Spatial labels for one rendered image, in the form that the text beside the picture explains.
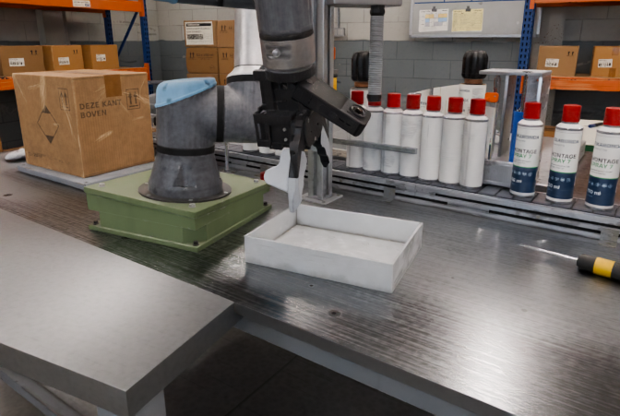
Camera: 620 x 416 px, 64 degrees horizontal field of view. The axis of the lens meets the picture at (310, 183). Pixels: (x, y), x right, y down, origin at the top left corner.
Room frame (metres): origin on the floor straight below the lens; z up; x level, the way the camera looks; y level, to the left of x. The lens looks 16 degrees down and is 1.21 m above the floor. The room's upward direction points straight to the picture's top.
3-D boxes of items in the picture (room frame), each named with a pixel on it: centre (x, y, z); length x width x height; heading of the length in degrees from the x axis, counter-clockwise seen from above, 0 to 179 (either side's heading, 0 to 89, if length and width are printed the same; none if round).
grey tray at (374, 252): (0.84, -0.05, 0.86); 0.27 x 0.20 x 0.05; 65
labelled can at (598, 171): (0.96, -0.60, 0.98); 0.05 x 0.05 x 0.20
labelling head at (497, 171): (1.16, -0.47, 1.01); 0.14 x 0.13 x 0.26; 55
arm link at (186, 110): (1.00, 0.24, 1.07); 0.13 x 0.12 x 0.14; 102
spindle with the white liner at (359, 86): (1.60, -0.17, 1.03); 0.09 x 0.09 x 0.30
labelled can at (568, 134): (1.01, -0.53, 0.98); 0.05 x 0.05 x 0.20
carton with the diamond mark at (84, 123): (1.47, 0.67, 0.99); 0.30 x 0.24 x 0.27; 56
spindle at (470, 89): (1.72, -0.56, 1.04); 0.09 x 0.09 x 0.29
